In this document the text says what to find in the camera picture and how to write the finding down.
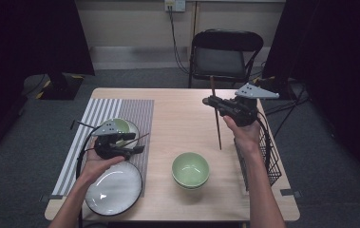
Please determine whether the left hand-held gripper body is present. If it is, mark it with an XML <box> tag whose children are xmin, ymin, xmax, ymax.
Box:
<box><xmin>91</xmin><ymin>121</ymin><xmax>128</xmax><ymax>161</ymax></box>

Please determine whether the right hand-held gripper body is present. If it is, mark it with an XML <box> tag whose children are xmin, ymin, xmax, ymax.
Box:
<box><xmin>227</xmin><ymin>83</ymin><xmax>280</xmax><ymax>127</ymax></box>

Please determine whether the white plate with dark rim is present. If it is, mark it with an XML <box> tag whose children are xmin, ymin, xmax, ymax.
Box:
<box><xmin>90</xmin><ymin>119</ymin><xmax>141</xmax><ymax>160</ymax></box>
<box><xmin>85</xmin><ymin>161</ymin><xmax>143</xmax><ymax>217</ymax></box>

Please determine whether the green ceramic bowl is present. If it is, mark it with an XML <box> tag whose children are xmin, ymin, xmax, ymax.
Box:
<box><xmin>171</xmin><ymin>152</ymin><xmax>211</xmax><ymax>188</ymax></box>
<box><xmin>100</xmin><ymin>117</ymin><xmax>132</xmax><ymax>147</ymax></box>
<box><xmin>173</xmin><ymin>177</ymin><xmax>210</xmax><ymax>191</ymax></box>

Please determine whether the black wire basket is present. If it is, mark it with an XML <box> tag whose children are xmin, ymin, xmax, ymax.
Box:
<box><xmin>233</xmin><ymin>122</ymin><xmax>283</xmax><ymax>192</ymax></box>

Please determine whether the person's left hand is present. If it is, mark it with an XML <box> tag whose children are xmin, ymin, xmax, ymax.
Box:
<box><xmin>80</xmin><ymin>151</ymin><xmax>126</xmax><ymax>188</ymax></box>

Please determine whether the person's right hand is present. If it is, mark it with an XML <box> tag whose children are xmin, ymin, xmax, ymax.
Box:
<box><xmin>222</xmin><ymin>114</ymin><xmax>262</xmax><ymax>155</ymax></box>

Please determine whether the grey striped placemat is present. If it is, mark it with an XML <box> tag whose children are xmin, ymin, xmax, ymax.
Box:
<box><xmin>51</xmin><ymin>98</ymin><xmax>155</xmax><ymax>198</ymax></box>

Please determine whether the black stand base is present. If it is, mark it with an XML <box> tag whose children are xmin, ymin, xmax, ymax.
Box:
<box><xmin>36</xmin><ymin>70</ymin><xmax>85</xmax><ymax>102</ymax></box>
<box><xmin>253</xmin><ymin>75</ymin><xmax>299</xmax><ymax>102</ymax></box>

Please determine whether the black folding chair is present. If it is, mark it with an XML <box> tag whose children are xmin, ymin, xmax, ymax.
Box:
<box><xmin>187</xmin><ymin>28</ymin><xmax>265</xmax><ymax>90</ymax></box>

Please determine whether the grey tape strip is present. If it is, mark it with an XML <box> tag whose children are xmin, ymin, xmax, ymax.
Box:
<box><xmin>279</xmin><ymin>188</ymin><xmax>303</xmax><ymax>199</ymax></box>
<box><xmin>39</xmin><ymin>194</ymin><xmax>64</xmax><ymax>202</ymax></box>

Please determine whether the black curtain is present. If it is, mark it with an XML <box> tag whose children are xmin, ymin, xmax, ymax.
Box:
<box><xmin>0</xmin><ymin>0</ymin><xmax>96</xmax><ymax>162</ymax></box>
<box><xmin>262</xmin><ymin>0</ymin><xmax>360</xmax><ymax>191</ymax></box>

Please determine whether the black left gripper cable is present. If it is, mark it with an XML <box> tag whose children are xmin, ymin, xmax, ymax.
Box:
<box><xmin>75</xmin><ymin>125</ymin><xmax>103</xmax><ymax>181</ymax></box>

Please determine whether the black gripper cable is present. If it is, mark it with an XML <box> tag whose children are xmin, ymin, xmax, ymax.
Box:
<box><xmin>75</xmin><ymin>125</ymin><xmax>103</xmax><ymax>181</ymax></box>
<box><xmin>255</xmin><ymin>110</ymin><xmax>274</xmax><ymax>169</ymax></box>

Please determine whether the black floor cable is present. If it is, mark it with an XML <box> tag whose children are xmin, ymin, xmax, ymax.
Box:
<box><xmin>263</xmin><ymin>97</ymin><xmax>311</xmax><ymax>116</ymax></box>
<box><xmin>273</xmin><ymin>84</ymin><xmax>309</xmax><ymax>140</ymax></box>

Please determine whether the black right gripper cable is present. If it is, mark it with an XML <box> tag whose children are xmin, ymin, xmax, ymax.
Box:
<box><xmin>255</xmin><ymin>110</ymin><xmax>274</xmax><ymax>169</ymax></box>

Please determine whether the black wall cable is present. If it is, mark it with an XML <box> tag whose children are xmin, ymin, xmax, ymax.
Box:
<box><xmin>167</xmin><ymin>8</ymin><xmax>191</xmax><ymax>75</ymax></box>

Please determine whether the white wall socket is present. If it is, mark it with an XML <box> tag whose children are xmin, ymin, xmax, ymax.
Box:
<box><xmin>163</xmin><ymin>0</ymin><xmax>187</xmax><ymax>13</ymax></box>

